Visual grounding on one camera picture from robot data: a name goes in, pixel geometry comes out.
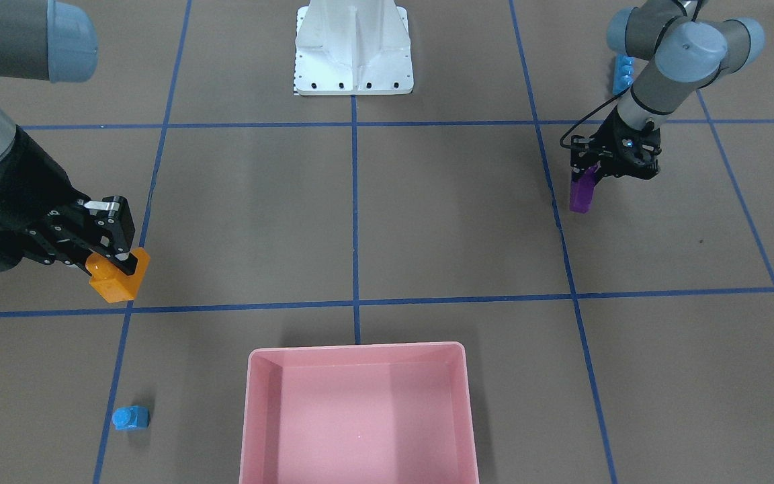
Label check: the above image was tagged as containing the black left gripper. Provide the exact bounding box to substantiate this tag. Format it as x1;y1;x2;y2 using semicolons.
569;108;661;199

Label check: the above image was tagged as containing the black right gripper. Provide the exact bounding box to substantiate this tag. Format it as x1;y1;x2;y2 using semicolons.
0;128;138;276

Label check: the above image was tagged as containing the purple block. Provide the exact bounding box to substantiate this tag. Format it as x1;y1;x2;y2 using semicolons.
568;165;599;214

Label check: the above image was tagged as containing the orange block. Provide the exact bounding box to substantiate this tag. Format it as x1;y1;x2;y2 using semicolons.
85;247;151;303

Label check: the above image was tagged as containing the small blue block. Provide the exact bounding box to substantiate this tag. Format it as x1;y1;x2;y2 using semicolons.
111;405;150;432

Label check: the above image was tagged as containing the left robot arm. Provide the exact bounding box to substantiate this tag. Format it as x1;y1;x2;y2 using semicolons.
561;1;766;212

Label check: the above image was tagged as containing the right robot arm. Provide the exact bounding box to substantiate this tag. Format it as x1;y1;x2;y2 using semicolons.
0;1;147;276

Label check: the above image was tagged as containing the pink plastic box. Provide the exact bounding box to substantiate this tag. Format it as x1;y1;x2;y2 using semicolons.
239;342;480;483

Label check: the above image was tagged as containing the long blue four-stud block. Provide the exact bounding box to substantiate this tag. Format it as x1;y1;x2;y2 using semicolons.
612;53;635;95

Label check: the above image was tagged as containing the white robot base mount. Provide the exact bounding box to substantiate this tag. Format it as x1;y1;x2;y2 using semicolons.
293;1;415;96

